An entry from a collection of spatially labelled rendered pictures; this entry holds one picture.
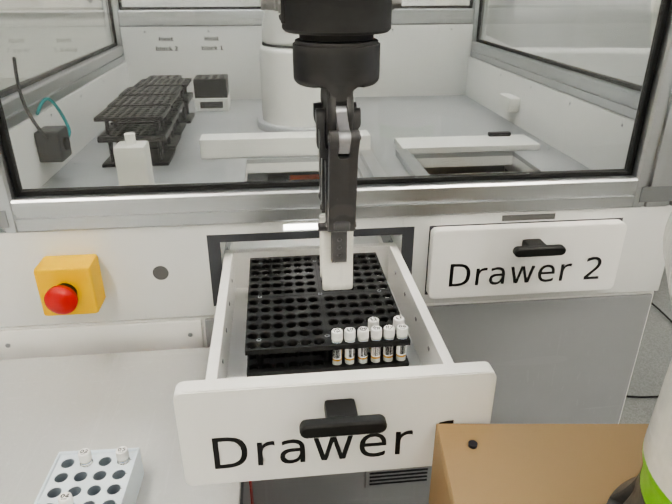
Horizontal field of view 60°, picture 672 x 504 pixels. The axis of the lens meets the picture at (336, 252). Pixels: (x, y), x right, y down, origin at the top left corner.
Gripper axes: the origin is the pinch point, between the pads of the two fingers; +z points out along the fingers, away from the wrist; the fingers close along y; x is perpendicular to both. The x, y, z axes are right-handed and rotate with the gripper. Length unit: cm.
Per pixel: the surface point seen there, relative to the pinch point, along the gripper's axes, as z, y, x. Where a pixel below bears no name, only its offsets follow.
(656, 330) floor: 101, -125, 140
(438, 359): 11.5, 3.3, 10.5
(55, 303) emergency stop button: 12.9, -15.4, -34.3
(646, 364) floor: 101, -105, 123
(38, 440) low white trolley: 24.4, -3.3, -34.7
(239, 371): 16.7, -3.9, -10.9
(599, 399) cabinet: 42, -22, 49
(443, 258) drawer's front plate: 11.9, -20.9, 17.9
